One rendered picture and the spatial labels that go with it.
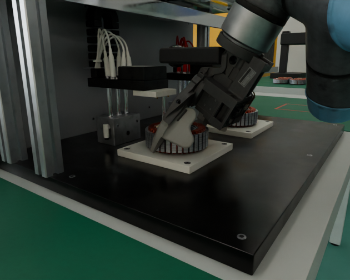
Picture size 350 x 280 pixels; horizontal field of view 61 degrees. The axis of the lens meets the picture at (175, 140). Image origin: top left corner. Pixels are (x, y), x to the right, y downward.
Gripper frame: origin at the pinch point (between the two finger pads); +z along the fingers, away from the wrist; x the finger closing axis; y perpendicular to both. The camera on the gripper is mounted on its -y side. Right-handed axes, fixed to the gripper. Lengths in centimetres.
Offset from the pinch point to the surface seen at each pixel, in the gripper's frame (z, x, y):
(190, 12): -16.4, 18.9, -19.8
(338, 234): 52, 114, 55
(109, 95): 0.6, -2.6, -15.5
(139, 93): -4.4, -3.0, -8.8
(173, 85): 7.0, 33.8, -24.3
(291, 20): -5, 532, -146
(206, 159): -2.8, -2.6, 7.6
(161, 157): -0.1, -6.6, 2.3
